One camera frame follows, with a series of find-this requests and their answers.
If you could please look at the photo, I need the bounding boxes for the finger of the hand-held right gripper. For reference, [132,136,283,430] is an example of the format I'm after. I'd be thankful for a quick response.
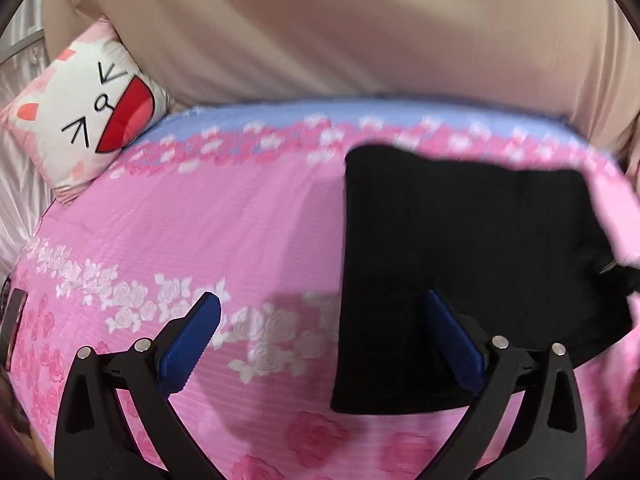
[596,255,640,295]

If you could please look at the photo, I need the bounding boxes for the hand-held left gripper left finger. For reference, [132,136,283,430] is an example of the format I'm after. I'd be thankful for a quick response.
[54,291,223,480]

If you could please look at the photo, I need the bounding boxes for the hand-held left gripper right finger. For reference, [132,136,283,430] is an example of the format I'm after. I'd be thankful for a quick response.
[422,289,589,480]

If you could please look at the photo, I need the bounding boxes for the black pants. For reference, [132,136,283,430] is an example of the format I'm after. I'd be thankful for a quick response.
[330,144,634,416]

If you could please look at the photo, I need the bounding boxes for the pink rose bed sheet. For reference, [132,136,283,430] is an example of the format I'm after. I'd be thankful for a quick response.
[0,94,640,480]

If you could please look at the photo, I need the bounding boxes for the dark rectangular object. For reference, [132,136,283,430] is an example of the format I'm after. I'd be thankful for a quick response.
[0,287,29,367]

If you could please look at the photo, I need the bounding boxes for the pale satin cloth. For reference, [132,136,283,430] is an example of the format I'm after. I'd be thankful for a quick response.
[0,0,57,273]

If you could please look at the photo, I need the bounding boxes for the cat face pillow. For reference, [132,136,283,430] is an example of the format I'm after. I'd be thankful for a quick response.
[0,17,174,206]

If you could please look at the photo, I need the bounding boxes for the beige padded headboard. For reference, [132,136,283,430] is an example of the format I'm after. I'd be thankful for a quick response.
[40,0,640,133]

